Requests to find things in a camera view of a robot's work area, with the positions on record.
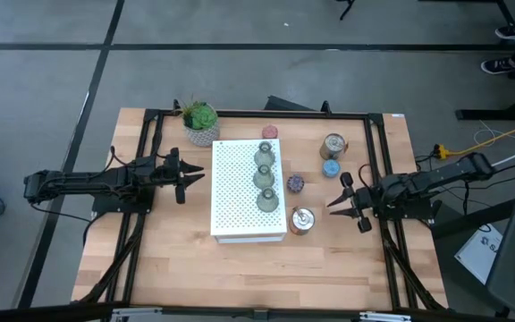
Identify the white printed booklet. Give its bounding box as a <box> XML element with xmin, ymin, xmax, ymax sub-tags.
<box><xmin>453</xmin><ymin>223</ymin><xmax>504</xmax><ymax>285</ymax></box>

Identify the silver tin candle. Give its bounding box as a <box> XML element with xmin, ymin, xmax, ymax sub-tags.
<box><xmin>318</xmin><ymin>132</ymin><xmax>350</xmax><ymax>161</ymax></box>
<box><xmin>289</xmin><ymin>206</ymin><xmax>317</xmax><ymax>236</ymax></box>

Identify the black metal bar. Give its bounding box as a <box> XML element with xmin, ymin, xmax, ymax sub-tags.
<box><xmin>431</xmin><ymin>191</ymin><xmax>515</xmax><ymax>238</ymax></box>

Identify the black tripod leg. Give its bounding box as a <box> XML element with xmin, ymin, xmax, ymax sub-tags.
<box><xmin>336</xmin><ymin>0</ymin><xmax>358</xmax><ymax>21</ymax></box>

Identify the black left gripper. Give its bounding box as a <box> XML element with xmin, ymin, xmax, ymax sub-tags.
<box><xmin>153</xmin><ymin>147</ymin><xmax>207</xmax><ymax>205</ymax></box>

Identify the small purple patterned candle holder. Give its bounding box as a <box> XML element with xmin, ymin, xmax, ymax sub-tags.
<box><xmin>286</xmin><ymin>174</ymin><xmax>306</xmax><ymax>194</ymax></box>

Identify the black aluminium table frame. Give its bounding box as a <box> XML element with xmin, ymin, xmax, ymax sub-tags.
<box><xmin>72</xmin><ymin>98</ymin><xmax>450</xmax><ymax>314</ymax></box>

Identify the silver metal bracket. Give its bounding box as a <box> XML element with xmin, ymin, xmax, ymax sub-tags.
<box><xmin>109</xmin><ymin>307</ymin><xmax>164</xmax><ymax>322</ymax></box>
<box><xmin>359</xmin><ymin>311</ymin><xmax>413</xmax><ymax>322</ymax></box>

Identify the white perforated metal shelf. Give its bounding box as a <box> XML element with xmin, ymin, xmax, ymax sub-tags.
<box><xmin>210</xmin><ymin>138</ymin><xmax>288</xmax><ymax>244</ymax></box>

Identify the black desk foot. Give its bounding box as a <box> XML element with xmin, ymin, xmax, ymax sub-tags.
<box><xmin>456</xmin><ymin>84</ymin><xmax>515</xmax><ymax>121</ymax></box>

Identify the green ribbed glass candle holder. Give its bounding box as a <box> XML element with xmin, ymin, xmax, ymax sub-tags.
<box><xmin>253</xmin><ymin>140</ymin><xmax>276</xmax><ymax>167</ymax></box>
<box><xmin>252</xmin><ymin>164</ymin><xmax>275</xmax><ymax>190</ymax></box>
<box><xmin>256</xmin><ymin>187</ymin><xmax>280</xmax><ymax>214</ymax></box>

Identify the yellow extension cable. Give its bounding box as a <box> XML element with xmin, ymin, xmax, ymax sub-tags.
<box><xmin>434</xmin><ymin>114</ymin><xmax>515</xmax><ymax>161</ymax></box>

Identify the person's black shoe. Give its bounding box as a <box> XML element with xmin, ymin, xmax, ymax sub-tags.
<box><xmin>494</xmin><ymin>24</ymin><xmax>515</xmax><ymax>42</ymax></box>
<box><xmin>480</xmin><ymin>57</ymin><xmax>515</xmax><ymax>76</ymax></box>

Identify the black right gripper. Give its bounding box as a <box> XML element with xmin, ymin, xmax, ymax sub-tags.
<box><xmin>327</xmin><ymin>172</ymin><xmax>386</xmax><ymax>233</ymax></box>

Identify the succulent in triangle-patterned pot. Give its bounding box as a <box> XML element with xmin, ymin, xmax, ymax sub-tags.
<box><xmin>179</xmin><ymin>94</ymin><xmax>221</xmax><ymax>148</ymax></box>

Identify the black horizontal beam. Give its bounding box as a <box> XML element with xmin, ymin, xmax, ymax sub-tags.
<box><xmin>0</xmin><ymin>301</ymin><xmax>515</xmax><ymax>322</ymax></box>

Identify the black looped gripper cable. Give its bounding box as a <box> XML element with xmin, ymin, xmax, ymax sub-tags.
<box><xmin>357</xmin><ymin>163</ymin><xmax>376</xmax><ymax>187</ymax></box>

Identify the black wedge-shaped mount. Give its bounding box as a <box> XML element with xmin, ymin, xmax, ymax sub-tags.
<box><xmin>264</xmin><ymin>95</ymin><xmax>320</xmax><ymax>112</ymax></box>

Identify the small blue patterned candle holder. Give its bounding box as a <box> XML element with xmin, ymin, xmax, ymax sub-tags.
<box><xmin>322</xmin><ymin>158</ymin><xmax>342</xmax><ymax>179</ymax></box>

